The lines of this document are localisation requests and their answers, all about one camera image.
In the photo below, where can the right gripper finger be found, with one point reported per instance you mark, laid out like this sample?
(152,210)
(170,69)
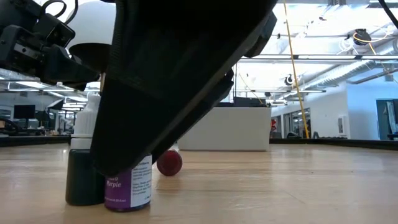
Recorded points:
(202,112)
(171,62)

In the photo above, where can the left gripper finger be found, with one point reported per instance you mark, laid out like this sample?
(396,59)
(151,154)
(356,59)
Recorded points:
(77,86)
(68,70)

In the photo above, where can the small purple food coloring bottle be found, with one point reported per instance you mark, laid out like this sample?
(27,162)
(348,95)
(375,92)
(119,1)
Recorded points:
(130,186)

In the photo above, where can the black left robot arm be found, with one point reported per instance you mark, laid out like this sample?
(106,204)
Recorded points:
(15,12)

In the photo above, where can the small black food coloring bottle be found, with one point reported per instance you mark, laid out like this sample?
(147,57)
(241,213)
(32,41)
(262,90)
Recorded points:
(82,177)

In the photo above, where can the grey plastic bin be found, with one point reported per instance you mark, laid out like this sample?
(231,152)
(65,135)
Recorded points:
(230,130)

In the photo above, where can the black perforated computer case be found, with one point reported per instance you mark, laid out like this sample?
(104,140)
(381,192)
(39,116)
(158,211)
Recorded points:
(250,102)

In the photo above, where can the round black ceiling fixture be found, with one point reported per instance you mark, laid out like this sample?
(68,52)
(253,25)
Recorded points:
(289,80)
(362,35)

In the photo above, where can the white globe lamp black base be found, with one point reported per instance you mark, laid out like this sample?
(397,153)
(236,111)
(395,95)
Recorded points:
(93,25)

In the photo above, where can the black monitor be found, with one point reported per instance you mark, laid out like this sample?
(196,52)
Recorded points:
(24,111)

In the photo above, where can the red background object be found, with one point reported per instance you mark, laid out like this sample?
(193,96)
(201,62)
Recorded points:
(273,126)

